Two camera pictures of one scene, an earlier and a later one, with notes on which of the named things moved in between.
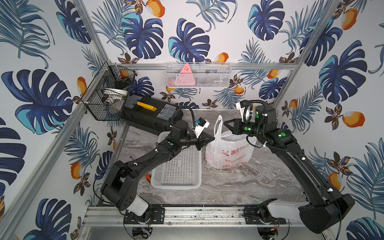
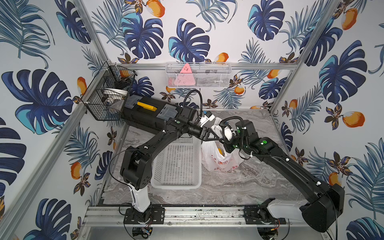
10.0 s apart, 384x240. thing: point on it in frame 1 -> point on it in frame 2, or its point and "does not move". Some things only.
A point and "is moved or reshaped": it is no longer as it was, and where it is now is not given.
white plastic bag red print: [227, 150] is moved or reshaped
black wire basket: [106, 97] does not move
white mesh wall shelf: [198, 74] does not move
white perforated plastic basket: [183, 171] does not move
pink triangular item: [186, 77] does not move
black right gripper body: [250, 129] -> [237, 143]
